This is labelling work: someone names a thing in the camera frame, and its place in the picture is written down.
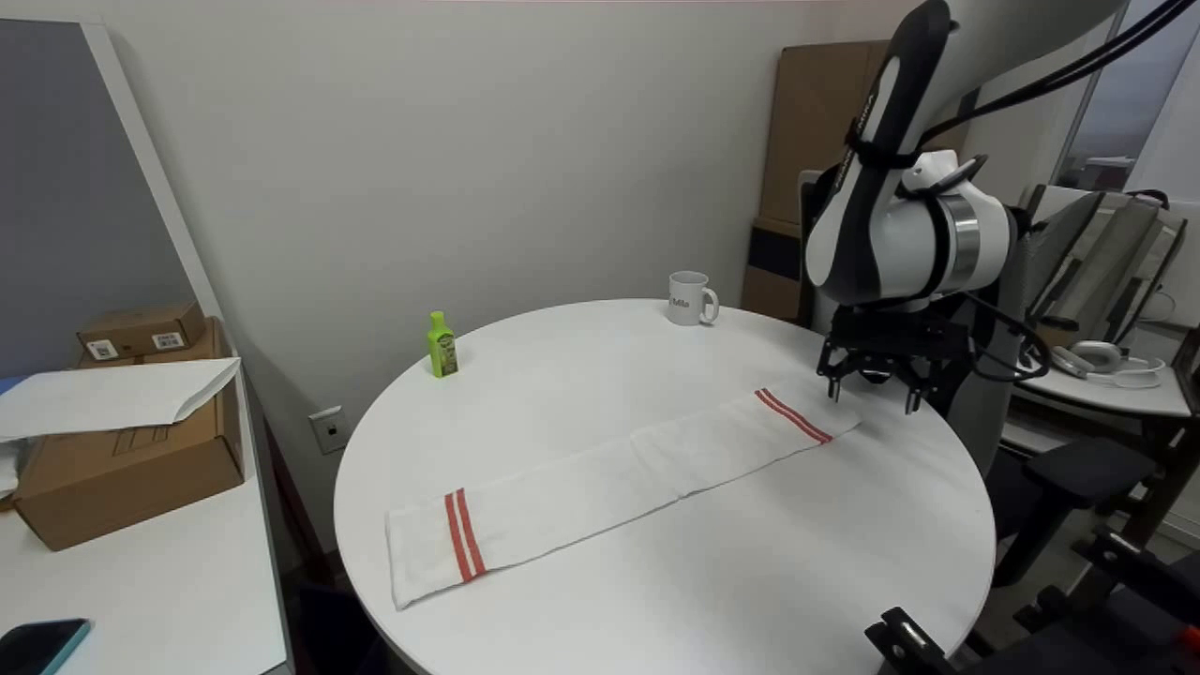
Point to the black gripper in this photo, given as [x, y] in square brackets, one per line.
[929, 351]

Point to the white towel with red stripes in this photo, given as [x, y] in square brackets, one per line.
[477, 531]

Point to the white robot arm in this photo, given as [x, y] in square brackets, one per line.
[906, 229]

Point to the grey office chair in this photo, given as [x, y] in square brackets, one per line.
[1002, 353]

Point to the white ceramic mug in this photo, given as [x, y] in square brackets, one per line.
[690, 301]

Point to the white headphones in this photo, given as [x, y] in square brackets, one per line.
[1104, 363]

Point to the grey folded chair stack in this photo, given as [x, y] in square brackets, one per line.
[1096, 255]

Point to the small green bottle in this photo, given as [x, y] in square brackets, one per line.
[439, 345]

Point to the small cardboard box with labels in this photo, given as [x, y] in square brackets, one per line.
[182, 333]

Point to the white side desk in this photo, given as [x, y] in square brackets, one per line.
[177, 593]

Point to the large brown cardboard box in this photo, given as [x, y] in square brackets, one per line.
[76, 490]

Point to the white paper sheet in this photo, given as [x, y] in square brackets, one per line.
[109, 400]

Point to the dark smartphone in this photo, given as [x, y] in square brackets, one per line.
[39, 645]

